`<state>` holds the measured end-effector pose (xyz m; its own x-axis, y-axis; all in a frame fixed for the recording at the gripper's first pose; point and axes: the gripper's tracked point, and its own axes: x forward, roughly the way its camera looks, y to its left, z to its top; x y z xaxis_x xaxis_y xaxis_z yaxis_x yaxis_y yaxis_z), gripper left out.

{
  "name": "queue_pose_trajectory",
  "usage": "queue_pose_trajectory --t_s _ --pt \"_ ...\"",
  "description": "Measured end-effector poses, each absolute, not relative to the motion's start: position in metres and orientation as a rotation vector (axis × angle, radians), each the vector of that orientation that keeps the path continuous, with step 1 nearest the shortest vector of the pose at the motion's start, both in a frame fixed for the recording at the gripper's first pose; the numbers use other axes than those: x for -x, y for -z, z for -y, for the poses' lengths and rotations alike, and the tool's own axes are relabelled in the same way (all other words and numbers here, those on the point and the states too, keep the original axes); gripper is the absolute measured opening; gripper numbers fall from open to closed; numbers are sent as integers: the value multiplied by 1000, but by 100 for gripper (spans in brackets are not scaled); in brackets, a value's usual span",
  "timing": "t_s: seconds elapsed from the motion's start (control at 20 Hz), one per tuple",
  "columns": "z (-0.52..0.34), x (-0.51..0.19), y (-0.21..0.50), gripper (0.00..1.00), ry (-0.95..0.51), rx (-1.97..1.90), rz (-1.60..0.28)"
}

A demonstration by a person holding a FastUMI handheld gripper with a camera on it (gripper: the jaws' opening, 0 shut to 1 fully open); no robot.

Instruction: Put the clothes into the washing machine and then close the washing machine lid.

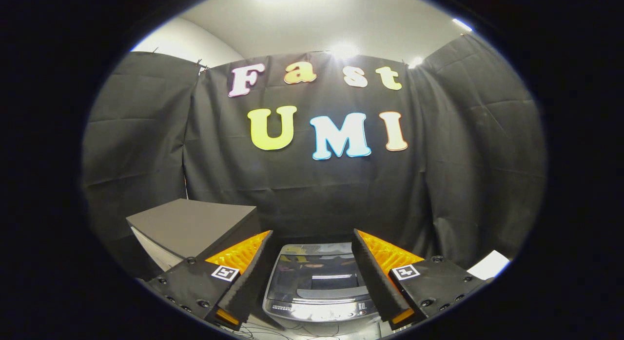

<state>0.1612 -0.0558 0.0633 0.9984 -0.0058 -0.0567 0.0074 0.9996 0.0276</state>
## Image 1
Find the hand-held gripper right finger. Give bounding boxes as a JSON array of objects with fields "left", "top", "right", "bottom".
[{"left": 351, "top": 228, "right": 489, "bottom": 332}]

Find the grey cabinet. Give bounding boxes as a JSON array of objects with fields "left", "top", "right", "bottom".
[{"left": 126, "top": 199, "right": 262, "bottom": 273}]

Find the dark washing machine lid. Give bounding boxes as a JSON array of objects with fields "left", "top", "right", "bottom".
[{"left": 267, "top": 242, "right": 372, "bottom": 302}]

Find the black backdrop cloth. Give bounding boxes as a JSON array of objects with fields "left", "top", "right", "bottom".
[{"left": 80, "top": 34, "right": 546, "bottom": 282}]

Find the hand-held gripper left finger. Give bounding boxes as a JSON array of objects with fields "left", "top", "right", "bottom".
[{"left": 141, "top": 230, "right": 274, "bottom": 331}]

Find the grey washing machine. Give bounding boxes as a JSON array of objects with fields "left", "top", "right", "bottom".
[{"left": 262, "top": 242, "right": 380, "bottom": 324}]

